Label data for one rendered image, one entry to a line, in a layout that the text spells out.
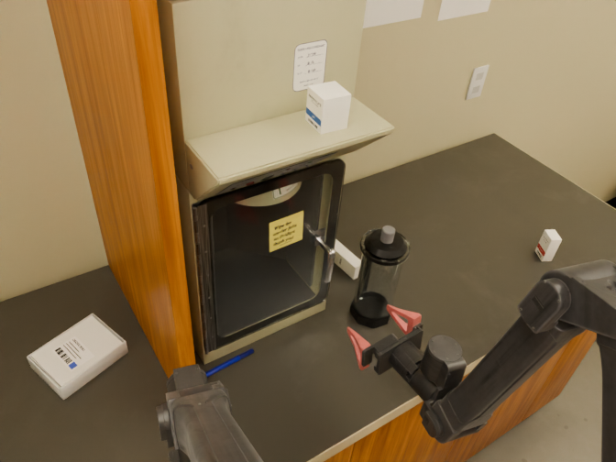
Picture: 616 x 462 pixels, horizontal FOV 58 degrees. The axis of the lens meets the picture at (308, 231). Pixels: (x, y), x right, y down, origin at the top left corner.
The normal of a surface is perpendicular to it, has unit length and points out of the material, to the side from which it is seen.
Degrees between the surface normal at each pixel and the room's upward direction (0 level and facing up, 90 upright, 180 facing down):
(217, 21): 90
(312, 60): 90
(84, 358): 0
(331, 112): 90
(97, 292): 0
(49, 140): 90
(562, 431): 0
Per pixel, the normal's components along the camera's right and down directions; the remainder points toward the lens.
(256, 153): 0.07, -0.75
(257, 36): 0.55, 0.58
